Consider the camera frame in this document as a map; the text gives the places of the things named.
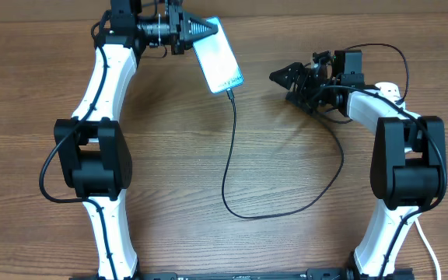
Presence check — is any blue smartphone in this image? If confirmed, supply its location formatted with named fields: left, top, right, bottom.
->
left=193, top=17, right=244, bottom=94

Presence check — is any black charger cable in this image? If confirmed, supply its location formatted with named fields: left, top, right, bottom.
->
left=220, top=43, right=410, bottom=221

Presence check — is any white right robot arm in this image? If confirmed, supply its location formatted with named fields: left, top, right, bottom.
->
left=269, top=47, right=447, bottom=279

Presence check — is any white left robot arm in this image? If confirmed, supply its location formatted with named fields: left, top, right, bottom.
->
left=50, top=1, right=219, bottom=279

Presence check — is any white power strip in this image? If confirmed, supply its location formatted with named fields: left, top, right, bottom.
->
left=375, top=82, right=405, bottom=108

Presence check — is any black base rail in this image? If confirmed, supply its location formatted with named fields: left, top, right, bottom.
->
left=68, top=267, right=415, bottom=280

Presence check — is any white power strip cord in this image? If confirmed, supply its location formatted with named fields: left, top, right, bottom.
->
left=414, top=217, right=443, bottom=280

